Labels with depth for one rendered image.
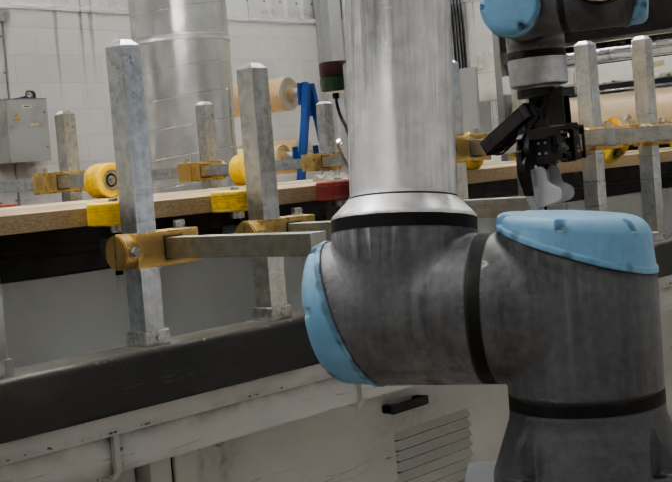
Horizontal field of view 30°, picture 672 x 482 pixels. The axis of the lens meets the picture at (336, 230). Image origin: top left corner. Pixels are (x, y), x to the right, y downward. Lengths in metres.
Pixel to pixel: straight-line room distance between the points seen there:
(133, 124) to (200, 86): 4.28
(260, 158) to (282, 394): 0.38
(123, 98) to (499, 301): 0.78
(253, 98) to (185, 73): 4.11
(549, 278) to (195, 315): 1.07
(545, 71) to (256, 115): 0.45
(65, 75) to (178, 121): 4.89
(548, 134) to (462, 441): 1.02
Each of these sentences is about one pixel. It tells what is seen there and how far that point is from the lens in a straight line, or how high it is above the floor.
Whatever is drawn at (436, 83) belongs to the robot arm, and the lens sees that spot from 1.27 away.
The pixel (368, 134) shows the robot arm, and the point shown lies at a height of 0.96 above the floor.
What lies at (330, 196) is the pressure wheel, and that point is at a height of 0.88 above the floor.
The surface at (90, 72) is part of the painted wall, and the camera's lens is 11.05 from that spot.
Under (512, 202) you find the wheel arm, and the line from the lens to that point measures 2.00.
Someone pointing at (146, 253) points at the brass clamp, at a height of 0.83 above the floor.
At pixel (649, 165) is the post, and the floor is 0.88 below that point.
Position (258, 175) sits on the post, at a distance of 1.95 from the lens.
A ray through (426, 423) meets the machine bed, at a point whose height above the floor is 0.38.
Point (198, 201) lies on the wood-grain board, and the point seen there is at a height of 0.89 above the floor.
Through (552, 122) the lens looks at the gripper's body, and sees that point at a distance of 1.95.
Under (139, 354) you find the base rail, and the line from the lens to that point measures 1.76.
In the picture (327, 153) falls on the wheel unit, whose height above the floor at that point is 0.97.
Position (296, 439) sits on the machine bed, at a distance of 2.37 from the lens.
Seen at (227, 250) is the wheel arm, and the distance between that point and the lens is 1.70.
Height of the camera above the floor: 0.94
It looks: 3 degrees down
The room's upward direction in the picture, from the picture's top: 5 degrees counter-clockwise
